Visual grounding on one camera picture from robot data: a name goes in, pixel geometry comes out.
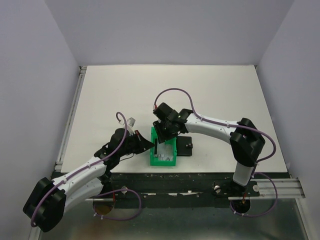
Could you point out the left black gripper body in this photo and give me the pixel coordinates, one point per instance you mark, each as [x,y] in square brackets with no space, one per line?
[132,146]

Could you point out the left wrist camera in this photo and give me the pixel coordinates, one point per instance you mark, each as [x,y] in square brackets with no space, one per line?
[130,122]

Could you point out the green plastic bin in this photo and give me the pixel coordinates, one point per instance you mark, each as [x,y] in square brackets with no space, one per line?
[154,161]

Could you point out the black leather card holder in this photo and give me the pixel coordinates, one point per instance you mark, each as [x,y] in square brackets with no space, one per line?
[184,146]

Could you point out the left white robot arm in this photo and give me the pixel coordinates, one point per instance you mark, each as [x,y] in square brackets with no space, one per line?
[50,199]

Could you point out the aluminium frame rail left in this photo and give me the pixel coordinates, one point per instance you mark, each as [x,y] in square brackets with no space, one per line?
[70,120]

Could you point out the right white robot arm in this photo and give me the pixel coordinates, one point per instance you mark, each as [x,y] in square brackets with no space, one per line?
[246,143]

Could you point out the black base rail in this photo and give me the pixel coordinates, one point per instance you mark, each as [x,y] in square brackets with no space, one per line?
[173,190]

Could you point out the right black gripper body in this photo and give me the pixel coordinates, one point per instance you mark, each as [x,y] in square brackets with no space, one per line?
[163,131]

